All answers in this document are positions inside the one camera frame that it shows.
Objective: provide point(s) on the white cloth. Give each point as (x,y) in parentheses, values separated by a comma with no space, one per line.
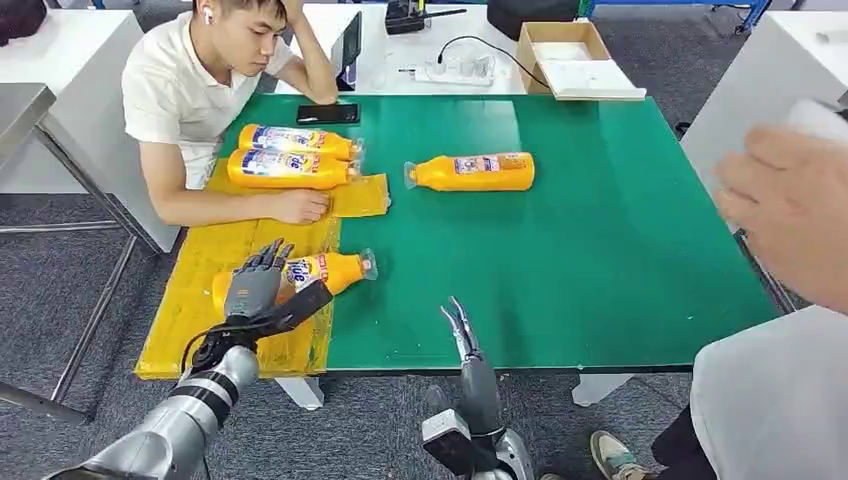
(818,119)

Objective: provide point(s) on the black bag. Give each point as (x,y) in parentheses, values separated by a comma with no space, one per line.
(530,16)

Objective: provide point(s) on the large yellow sheet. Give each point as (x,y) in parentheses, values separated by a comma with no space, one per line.
(192,252)

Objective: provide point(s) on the cardboard box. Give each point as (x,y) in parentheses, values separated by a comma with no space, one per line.
(530,46)

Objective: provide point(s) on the black radio charger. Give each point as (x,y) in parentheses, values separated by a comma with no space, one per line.
(404,18)

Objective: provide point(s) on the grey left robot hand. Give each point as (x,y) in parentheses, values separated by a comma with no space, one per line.
(255,291)

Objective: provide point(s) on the green table mat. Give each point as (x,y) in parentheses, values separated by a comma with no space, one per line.
(530,265)

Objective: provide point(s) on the person's shoe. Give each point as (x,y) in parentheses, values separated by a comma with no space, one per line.
(616,457)

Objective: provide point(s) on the white table leg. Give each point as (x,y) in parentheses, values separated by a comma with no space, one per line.
(301,392)
(599,387)

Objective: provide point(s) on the white power strip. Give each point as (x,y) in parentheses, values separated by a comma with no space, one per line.
(457,74)

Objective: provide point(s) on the white earbud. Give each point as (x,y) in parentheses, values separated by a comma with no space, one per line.
(207,14)

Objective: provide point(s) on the person's hand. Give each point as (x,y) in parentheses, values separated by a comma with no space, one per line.
(298,206)
(788,205)
(293,10)

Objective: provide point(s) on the steel table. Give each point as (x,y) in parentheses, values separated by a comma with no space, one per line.
(20,112)

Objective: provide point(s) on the person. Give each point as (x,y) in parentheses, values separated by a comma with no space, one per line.
(775,397)
(179,86)

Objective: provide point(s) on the white side table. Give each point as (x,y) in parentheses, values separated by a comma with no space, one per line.
(73,60)
(748,79)

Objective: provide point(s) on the orange drink bottle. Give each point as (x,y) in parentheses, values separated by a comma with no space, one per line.
(291,140)
(285,173)
(474,177)
(338,272)

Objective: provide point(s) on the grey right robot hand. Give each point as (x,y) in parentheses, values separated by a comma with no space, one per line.
(478,397)

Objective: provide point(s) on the person's left hand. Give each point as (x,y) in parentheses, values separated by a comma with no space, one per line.
(293,10)

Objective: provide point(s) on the dark bag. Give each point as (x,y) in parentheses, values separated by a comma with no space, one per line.
(20,18)

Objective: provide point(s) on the black smartphone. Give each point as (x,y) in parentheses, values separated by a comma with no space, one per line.
(328,114)

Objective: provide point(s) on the person's right hand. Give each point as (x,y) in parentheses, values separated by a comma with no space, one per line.
(298,206)

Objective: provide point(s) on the blue metal frame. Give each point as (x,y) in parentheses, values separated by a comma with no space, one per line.
(662,2)

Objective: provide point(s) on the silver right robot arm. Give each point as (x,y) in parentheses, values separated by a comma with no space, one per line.
(517,458)

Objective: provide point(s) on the dark standing tablet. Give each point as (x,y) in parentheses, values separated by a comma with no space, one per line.
(348,46)

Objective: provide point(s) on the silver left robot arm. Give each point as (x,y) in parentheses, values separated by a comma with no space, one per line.
(166,424)

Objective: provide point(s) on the white foam board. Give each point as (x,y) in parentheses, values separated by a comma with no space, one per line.
(596,79)

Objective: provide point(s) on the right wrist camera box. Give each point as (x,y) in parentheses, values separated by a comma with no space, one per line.
(454,440)

